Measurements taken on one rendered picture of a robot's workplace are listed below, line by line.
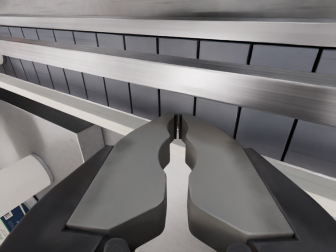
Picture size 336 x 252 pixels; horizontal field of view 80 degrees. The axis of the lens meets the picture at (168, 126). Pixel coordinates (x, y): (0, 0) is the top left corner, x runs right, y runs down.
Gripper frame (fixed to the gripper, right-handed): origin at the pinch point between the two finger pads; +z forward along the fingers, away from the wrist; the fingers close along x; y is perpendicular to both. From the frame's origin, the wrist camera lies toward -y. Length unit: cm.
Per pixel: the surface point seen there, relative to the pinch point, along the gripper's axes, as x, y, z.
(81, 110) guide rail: -10.5, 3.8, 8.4
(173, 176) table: -0.5, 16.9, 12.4
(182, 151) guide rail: 0.4, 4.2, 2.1
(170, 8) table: -0.9, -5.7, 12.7
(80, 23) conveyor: -10.4, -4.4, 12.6
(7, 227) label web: -56, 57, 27
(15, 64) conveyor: -26.9, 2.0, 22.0
